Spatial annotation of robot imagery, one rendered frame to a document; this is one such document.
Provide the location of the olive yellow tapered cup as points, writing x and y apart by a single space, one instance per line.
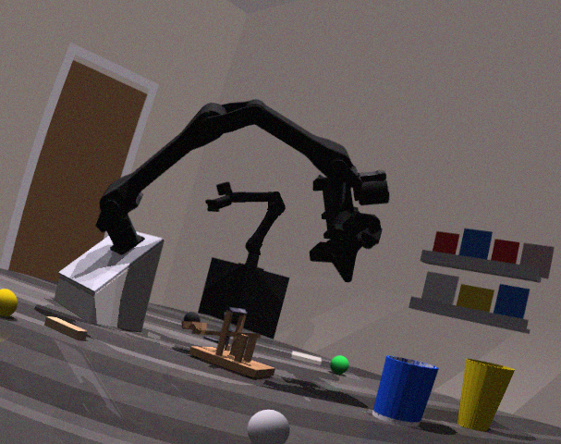
484 386

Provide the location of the blue cup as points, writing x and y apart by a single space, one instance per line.
404 390

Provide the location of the tan rectangular block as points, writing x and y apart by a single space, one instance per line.
65 328

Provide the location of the yellow ball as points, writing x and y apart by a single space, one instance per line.
8 302

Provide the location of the green ball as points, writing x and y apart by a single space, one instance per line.
339 365

